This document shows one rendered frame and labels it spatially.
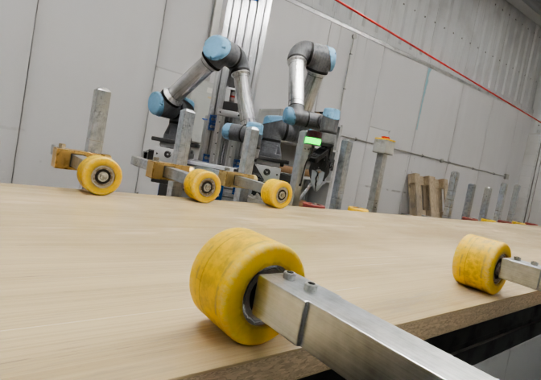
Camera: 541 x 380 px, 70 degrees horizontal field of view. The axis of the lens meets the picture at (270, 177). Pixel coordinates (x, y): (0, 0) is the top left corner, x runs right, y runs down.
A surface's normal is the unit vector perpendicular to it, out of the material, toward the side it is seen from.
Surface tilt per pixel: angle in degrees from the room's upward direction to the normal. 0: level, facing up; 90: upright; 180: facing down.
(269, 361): 90
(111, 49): 90
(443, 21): 90
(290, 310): 90
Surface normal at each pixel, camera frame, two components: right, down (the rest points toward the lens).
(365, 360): -0.77, -0.11
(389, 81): 0.54, 0.14
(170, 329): 0.18, -0.98
